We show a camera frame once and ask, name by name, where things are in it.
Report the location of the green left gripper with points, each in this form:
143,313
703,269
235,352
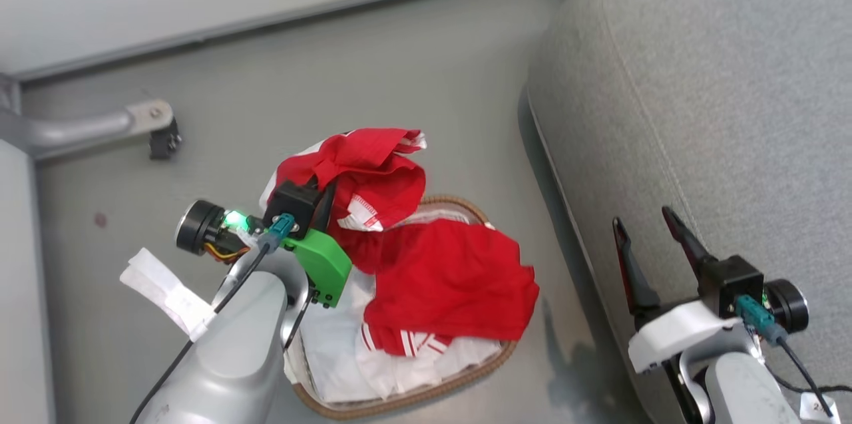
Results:
326,264

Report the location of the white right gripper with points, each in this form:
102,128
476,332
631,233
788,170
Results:
672,331

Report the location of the red sports jersey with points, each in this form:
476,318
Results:
452,277

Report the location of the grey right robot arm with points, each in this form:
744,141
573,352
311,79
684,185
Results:
739,384

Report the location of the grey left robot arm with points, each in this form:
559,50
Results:
226,357

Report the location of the white cloth in basket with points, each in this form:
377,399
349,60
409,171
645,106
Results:
333,357

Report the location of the white basket with brown rim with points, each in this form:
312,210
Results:
399,404

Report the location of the black caster wheel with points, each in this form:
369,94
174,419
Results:
164,141

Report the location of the white paper tag strip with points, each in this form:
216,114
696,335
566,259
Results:
170,294

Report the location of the grey fabric sofa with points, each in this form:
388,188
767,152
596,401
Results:
732,78

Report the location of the small white printed tag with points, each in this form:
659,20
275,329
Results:
817,407

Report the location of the grey metal partition foot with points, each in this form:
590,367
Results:
73,128

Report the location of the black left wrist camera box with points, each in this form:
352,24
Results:
293,201

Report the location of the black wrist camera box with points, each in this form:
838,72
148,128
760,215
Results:
732,281
293,201

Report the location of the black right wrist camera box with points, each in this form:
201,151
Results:
732,281

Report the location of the grey partition bottom rail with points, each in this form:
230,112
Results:
299,14

